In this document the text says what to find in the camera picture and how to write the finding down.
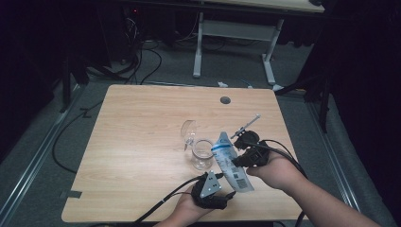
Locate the metal floor rail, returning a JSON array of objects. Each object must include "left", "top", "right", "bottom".
[
  {"left": 0, "top": 84, "right": 86, "bottom": 221},
  {"left": 306, "top": 100, "right": 362, "bottom": 212}
]

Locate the black stand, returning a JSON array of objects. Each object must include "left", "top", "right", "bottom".
[
  {"left": 60, "top": 56, "right": 90, "bottom": 114},
  {"left": 273, "top": 72, "right": 335, "bottom": 133}
]

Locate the person's right hand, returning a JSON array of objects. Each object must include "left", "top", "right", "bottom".
[{"left": 246, "top": 152, "right": 302, "bottom": 192}]

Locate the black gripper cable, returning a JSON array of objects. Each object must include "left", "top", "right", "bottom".
[
  {"left": 244, "top": 139, "right": 309, "bottom": 227},
  {"left": 133, "top": 174, "right": 206, "bottom": 225}
]

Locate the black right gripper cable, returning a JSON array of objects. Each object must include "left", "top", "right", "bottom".
[{"left": 244, "top": 139, "right": 309, "bottom": 227}]

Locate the long black floor cable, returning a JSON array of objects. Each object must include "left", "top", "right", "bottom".
[{"left": 51, "top": 100, "right": 105, "bottom": 174}]

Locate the white and blue pouch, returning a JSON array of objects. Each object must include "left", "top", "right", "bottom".
[{"left": 211, "top": 131, "right": 255, "bottom": 194}]

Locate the person's left hand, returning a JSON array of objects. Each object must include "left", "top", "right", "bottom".
[{"left": 174, "top": 187, "right": 216, "bottom": 220}]

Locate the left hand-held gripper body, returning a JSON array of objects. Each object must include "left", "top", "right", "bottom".
[{"left": 190, "top": 170, "right": 228, "bottom": 210}]

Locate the clear glass jar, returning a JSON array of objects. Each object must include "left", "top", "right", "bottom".
[{"left": 191, "top": 138, "right": 216, "bottom": 171}]

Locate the grey tape strip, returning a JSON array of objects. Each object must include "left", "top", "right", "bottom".
[{"left": 60, "top": 189, "right": 83, "bottom": 200}]

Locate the desk with white metal legs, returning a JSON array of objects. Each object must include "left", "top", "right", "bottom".
[{"left": 192, "top": 0, "right": 325, "bottom": 86}]

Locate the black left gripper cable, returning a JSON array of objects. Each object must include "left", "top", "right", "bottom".
[{"left": 133, "top": 174, "right": 206, "bottom": 225}]

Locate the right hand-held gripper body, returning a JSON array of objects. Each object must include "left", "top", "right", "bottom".
[{"left": 230, "top": 113, "right": 271, "bottom": 168}]

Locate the bundle of black cables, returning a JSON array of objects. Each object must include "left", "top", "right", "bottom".
[{"left": 121, "top": 15, "right": 164, "bottom": 86}]

